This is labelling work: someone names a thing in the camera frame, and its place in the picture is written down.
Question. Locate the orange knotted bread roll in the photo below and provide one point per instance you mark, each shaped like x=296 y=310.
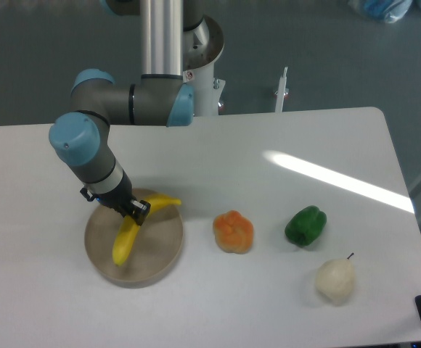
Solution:
x=233 y=232

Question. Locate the white pear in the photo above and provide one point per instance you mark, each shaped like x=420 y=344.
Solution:
x=335 y=280

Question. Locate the beige round plate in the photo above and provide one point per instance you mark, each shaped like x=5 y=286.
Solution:
x=155 y=250

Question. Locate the blue plastic bag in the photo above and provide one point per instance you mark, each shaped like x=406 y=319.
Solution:
x=387 y=11

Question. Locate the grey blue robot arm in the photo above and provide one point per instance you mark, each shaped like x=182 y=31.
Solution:
x=80 y=137

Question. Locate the white stand leg bracket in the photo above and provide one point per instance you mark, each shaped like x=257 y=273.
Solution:
x=282 y=91

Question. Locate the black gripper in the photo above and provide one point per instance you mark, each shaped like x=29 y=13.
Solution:
x=120 y=199

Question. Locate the green bell pepper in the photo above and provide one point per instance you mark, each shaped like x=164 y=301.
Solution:
x=306 y=226

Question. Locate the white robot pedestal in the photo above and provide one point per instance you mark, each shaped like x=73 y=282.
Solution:
x=203 y=47

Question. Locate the yellow banana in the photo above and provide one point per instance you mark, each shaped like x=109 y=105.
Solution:
x=129 y=228

